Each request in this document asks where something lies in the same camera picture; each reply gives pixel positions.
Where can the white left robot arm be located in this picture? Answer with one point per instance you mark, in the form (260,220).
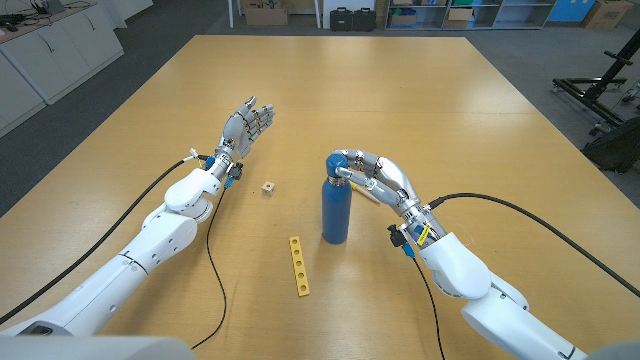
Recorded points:
(160,240)

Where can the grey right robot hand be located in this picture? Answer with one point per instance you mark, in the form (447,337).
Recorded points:
(395,180)

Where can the grey metal shelf unit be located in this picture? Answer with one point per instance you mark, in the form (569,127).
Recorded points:
(505,24)

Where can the tilted cardboard box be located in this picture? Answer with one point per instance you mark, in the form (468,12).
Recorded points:
(607,14)

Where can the yellow perforated strip block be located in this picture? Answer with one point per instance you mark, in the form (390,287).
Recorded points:
(303,289)

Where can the small wooden cube block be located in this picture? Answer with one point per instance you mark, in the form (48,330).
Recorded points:
(266,192)

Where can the black metal wheeled stand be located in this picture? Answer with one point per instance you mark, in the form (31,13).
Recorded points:
(595,92)

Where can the large cardboard box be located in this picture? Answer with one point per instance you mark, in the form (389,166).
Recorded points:
(265,16)

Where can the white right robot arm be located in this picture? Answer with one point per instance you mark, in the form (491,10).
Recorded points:
(460,270)

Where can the small cardboard box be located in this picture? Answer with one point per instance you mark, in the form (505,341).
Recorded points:
(459,17)

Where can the blue panel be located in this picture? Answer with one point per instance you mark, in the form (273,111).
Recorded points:
(565,10)

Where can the white cabinet row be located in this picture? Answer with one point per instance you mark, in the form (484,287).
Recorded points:
(50,55)

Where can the black hard case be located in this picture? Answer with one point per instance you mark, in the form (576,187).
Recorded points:
(341,20)
(364,20)

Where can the blue bottle cap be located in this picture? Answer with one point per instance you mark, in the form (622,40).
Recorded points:
(334,163)

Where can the grey robot torso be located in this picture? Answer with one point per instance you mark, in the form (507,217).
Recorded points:
(75,350)

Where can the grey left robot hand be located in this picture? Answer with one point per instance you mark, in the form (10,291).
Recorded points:
(241,131)

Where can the blue metal bottle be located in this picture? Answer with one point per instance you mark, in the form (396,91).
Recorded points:
(336,215)

